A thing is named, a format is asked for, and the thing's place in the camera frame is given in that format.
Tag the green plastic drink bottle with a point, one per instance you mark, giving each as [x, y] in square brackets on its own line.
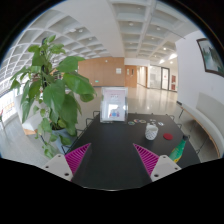
[177, 151]

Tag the small white sticker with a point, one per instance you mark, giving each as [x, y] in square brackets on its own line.
[152, 120]

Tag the clear acrylic sign stand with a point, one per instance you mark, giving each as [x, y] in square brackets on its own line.
[114, 105]

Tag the flat round red coaster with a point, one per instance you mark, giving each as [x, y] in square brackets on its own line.
[168, 136]

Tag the long white bench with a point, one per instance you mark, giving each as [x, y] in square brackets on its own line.
[210, 113]

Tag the potted green leafy plant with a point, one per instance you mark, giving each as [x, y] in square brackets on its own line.
[53, 95]

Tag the round colourful sticker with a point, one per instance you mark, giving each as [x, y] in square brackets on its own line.
[137, 120]
[142, 121]
[131, 123]

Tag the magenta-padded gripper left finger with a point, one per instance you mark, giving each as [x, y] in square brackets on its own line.
[75, 159]

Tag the ceiling lights group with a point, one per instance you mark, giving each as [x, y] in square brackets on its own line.
[131, 24]

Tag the dark framed wall picture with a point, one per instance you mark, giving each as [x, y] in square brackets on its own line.
[211, 56]

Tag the blue shield-shaped sticker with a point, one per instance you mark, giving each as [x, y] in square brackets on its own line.
[160, 123]

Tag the white sofa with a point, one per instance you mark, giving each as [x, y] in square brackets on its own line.
[31, 121]

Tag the white dotted cup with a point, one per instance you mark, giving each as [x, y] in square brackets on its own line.
[151, 132]

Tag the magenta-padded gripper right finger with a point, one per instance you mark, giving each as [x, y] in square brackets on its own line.
[149, 160]

